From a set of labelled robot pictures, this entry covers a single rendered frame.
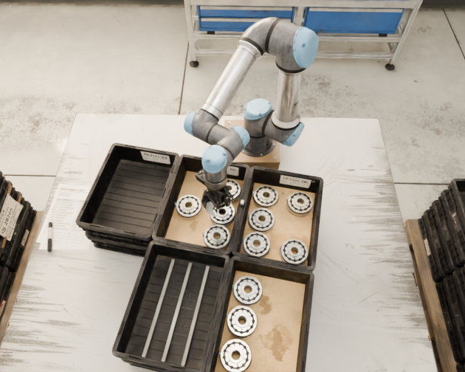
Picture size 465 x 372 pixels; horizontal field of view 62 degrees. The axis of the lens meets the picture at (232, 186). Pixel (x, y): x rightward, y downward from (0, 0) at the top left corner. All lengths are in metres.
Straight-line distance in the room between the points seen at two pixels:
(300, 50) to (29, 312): 1.39
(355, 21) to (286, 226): 2.08
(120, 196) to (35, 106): 1.89
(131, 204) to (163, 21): 2.57
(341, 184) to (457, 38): 2.59
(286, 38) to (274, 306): 0.91
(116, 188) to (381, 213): 1.17
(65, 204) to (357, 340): 1.35
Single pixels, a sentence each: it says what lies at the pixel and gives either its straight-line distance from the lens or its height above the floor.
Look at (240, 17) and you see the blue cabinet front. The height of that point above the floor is 0.44.
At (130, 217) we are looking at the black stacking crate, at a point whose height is 0.83.
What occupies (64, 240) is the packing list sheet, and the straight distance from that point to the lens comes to 1.81.
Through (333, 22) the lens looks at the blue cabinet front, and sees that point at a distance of 3.25.
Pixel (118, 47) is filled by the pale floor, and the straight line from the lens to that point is 3.74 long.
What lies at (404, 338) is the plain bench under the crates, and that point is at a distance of 1.67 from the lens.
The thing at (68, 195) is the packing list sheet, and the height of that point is 0.70.
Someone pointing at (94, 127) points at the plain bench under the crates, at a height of 0.70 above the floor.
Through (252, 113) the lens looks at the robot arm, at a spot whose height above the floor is 1.03.
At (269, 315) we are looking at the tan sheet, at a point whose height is 0.83.
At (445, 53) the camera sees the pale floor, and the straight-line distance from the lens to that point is 3.99.
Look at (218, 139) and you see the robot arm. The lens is 1.23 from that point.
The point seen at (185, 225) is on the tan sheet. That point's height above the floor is 0.83.
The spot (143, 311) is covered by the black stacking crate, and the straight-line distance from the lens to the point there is 1.47.
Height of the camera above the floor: 2.22
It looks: 58 degrees down
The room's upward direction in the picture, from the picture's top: straight up
